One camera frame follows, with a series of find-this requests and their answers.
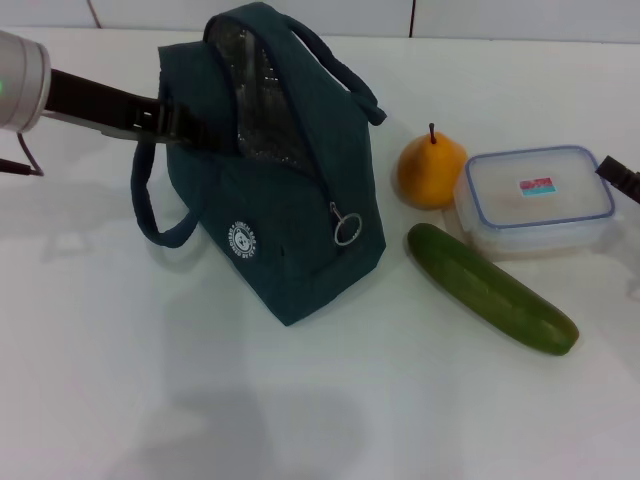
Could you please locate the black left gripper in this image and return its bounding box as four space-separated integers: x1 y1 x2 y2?
45 67 238 156

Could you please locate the clear plastic lunch box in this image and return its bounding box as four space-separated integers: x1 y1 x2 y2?
452 144 624 264

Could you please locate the dark teal lunch bag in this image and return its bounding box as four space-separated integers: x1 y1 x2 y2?
130 13 389 329

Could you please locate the green cucumber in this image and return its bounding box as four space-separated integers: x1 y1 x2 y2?
407 223 580 357

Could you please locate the yellow pear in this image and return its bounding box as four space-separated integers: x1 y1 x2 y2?
396 122 470 210

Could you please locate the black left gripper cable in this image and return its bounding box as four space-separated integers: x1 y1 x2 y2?
0 130 46 179

